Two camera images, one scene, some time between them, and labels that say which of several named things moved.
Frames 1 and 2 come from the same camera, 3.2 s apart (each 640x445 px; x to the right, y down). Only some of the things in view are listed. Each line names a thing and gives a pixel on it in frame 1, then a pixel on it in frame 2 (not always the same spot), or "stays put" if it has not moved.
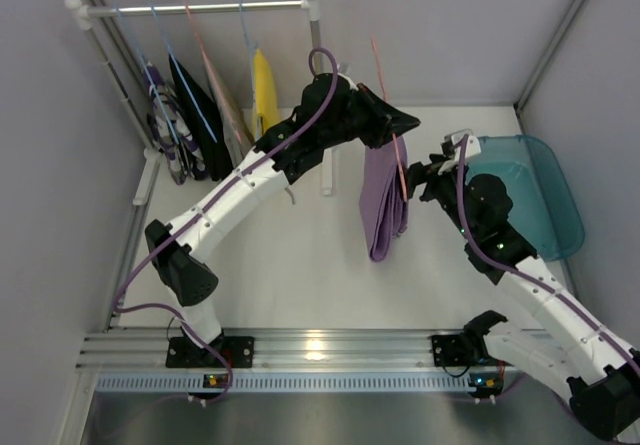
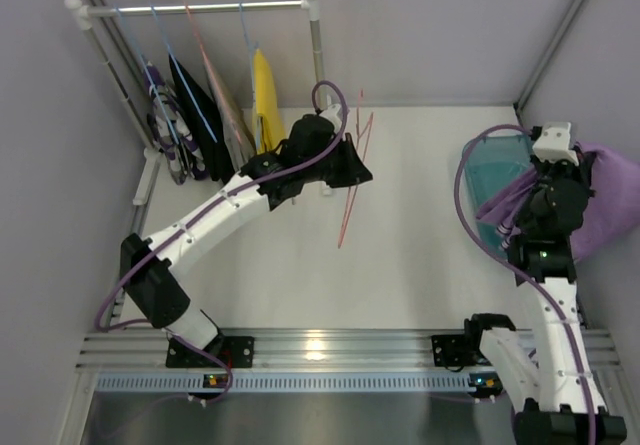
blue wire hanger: [148, 75] stays put
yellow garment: [266, 95] stays put
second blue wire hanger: [178, 71] stays put
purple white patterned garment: [177, 144] stays put
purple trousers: [385, 195] to [612, 211]
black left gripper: [373, 121] to [345, 163]
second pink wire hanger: [212, 79] stays put
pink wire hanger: [399, 158] to [353, 192]
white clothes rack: [81, 13] stays put
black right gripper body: [431, 178] to [586, 166]
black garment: [205, 119] stays put
